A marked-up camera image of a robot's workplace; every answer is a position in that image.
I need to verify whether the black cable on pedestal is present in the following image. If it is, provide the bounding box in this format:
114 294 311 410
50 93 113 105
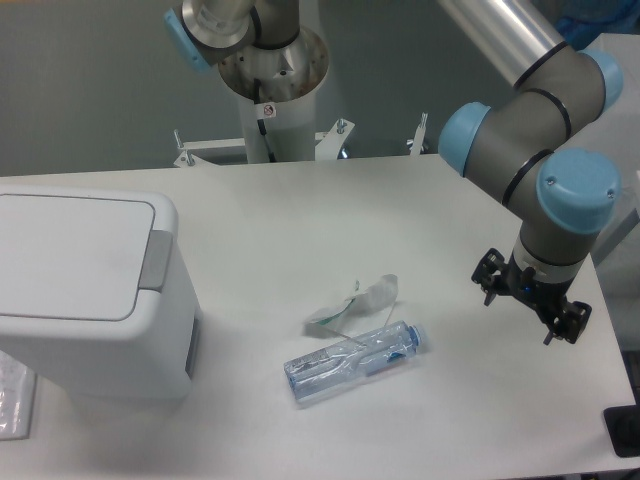
252 77 278 164

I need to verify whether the white plastic trash can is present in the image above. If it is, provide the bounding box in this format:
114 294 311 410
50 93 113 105
1 185 201 399

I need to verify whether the crushed clear plastic bottle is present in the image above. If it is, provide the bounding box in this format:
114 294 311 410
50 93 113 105
283 321 427 401

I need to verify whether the blue plastic bag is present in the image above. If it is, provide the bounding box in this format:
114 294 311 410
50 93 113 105
555 12 639 51

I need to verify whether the black device at edge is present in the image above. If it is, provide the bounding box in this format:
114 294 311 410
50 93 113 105
603 405 639 458

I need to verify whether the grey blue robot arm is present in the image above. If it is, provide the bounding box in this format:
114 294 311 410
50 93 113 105
164 1 623 343

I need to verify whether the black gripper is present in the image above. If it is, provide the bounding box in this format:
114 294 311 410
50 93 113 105
472 248 591 346

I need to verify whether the crumpled white plastic wrapper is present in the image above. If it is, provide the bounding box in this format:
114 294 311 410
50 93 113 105
302 274 399 339

